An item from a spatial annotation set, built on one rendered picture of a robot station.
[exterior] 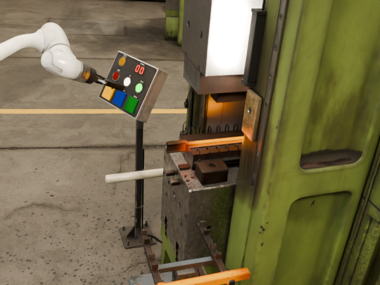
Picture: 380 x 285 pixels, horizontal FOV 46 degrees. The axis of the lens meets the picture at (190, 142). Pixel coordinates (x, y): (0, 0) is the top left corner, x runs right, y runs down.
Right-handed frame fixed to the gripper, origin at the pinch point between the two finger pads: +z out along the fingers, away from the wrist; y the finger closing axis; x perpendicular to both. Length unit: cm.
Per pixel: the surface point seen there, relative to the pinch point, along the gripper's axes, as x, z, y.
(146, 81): 8.2, 13.3, 2.9
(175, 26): 92, 341, -330
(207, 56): 27, -16, 58
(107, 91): -6.0, 12.6, -20.8
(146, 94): 2.0, 13.4, 6.4
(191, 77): 18.2, -4.8, 44.8
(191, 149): -10, 10, 50
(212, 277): -35, -26, 105
